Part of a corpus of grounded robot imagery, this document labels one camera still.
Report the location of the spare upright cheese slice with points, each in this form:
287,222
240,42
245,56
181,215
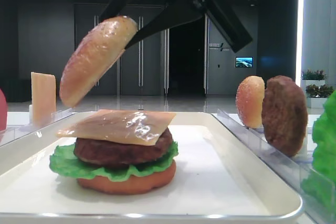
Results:
43,98

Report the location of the spare brown meat patty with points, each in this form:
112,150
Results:
284,115

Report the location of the cheese slice on burger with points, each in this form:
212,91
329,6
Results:
121,126

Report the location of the meat patty on burger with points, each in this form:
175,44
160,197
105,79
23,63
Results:
115,155

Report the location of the red tomato slice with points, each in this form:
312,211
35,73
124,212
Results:
3,111

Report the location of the lettuce leaf on burger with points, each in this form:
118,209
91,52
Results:
65,163

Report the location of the spare green lettuce leaf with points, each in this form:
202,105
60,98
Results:
323,153

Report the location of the spare bun half on right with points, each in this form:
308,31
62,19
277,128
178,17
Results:
249,100

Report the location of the white planter with plants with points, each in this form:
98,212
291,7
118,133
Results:
313,83

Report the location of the white metal-rimmed tray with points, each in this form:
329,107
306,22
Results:
218,180

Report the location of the bottom bun on tray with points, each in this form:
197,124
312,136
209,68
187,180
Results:
133,186

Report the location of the wall monitor screen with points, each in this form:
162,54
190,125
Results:
244,62

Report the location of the clear long right guide rail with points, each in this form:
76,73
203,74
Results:
292,170

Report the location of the clear long guide rail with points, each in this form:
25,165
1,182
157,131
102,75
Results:
292,170
20,124

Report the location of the clear long left guide rail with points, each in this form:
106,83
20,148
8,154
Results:
20,124

